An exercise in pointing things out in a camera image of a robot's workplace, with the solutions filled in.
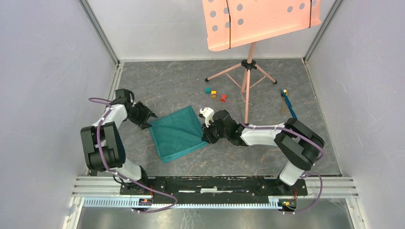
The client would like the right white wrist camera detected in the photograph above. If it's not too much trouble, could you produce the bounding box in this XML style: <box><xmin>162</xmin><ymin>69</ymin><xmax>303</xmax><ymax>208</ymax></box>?
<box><xmin>199</xmin><ymin>107</ymin><xmax>215</xmax><ymax>128</ymax></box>

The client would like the pink music stand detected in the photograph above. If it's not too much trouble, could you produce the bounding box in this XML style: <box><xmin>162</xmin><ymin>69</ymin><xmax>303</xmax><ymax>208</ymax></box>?
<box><xmin>202</xmin><ymin>0</ymin><xmax>321</xmax><ymax>122</ymax></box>

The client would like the gold spoon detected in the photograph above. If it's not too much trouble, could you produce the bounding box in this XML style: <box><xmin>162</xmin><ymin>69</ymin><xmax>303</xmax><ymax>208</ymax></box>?
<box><xmin>281</xmin><ymin>89</ymin><xmax>288</xmax><ymax>114</ymax></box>

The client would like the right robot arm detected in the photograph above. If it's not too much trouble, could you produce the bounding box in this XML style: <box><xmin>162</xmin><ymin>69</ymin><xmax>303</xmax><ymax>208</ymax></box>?
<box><xmin>199</xmin><ymin>107</ymin><xmax>325</xmax><ymax>195</ymax></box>

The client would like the red cube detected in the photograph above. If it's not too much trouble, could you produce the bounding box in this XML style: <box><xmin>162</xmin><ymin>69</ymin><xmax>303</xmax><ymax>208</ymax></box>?
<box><xmin>220</xmin><ymin>94</ymin><xmax>227</xmax><ymax>103</ymax></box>

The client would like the blue handled utensil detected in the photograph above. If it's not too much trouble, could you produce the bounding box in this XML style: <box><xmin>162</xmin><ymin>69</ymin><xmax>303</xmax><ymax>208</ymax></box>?
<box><xmin>286</xmin><ymin>96</ymin><xmax>298</xmax><ymax>119</ymax></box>

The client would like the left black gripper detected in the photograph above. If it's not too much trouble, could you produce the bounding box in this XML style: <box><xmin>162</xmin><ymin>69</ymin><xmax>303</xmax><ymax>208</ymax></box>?
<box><xmin>126</xmin><ymin>101</ymin><xmax>157</xmax><ymax>130</ymax></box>

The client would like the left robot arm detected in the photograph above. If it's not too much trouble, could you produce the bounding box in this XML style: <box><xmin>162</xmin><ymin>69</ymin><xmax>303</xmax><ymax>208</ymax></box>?
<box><xmin>80</xmin><ymin>89</ymin><xmax>157</xmax><ymax>195</ymax></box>

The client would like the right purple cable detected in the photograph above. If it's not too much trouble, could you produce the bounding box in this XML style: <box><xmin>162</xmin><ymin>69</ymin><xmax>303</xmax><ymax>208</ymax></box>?
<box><xmin>202</xmin><ymin>93</ymin><xmax>325</xmax><ymax>215</ymax></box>

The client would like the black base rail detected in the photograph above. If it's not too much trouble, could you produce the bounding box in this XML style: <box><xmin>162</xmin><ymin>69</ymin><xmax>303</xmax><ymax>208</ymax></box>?
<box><xmin>120</xmin><ymin>176</ymin><xmax>308</xmax><ymax>207</ymax></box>

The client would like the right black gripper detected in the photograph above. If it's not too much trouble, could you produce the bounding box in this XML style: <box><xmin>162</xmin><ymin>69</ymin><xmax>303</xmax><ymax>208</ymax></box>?
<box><xmin>201</xmin><ymin>118</ymin><xmax>229</xmax><ymax>144</ymax></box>

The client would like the teal cloth napkin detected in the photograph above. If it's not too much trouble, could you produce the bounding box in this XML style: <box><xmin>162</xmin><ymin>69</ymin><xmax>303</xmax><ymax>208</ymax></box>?
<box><xmin>149</xmin><ymin>105</ymin><xmax>208</xmax><ymax>163</ymax></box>

